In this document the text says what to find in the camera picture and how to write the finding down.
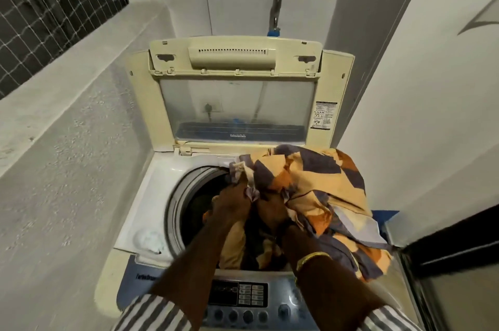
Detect black framed glass door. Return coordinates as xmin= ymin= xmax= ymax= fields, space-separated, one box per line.
xmin=397 ymin=204 xmax=499 ymax=331

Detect printed paper notice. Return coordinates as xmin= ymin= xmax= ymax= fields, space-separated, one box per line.
xmin=458 ymin=0 xmax=499 ymax=36

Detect person's right hand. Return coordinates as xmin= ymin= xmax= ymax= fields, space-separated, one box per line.
xmin=255 ymin=190 xmax=291 ymax=238

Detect glass-windowed washing machine lid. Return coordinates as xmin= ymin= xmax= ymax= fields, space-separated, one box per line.
xmin=124 ymin=35 xmax=356 ymax=157

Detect person's right forearm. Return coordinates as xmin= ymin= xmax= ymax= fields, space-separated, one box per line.
xmin=281 ymin=225 xmax=387 ymax=320

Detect gold bangle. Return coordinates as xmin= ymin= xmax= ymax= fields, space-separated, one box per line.
xmin=294 ymin=251 xmax=332 ymax=275

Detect white window safety net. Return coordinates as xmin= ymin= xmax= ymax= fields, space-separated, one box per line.
xmin=0 ymin=0 xmax=129 ymax=101

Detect person's left hand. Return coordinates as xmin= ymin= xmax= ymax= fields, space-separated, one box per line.
xmin=210 ymin=182 xmax=252 ymax=226

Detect person's left forearm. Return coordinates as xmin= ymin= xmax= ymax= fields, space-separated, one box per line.
xmin=150 ymin=217 xmax=250 ymax=316

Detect cream blue washing machine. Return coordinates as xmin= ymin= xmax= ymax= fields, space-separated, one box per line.
xmin=93 ymin=35 xmax=424 ymax=331

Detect metal wall tap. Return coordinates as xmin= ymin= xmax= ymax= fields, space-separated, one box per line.
xmin=268 ymin=0 xmax=283 ymax=33

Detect orange patterned bedsheet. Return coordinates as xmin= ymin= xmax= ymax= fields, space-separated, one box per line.
xmin=202 ymin=144 xmax=393 ymax=283

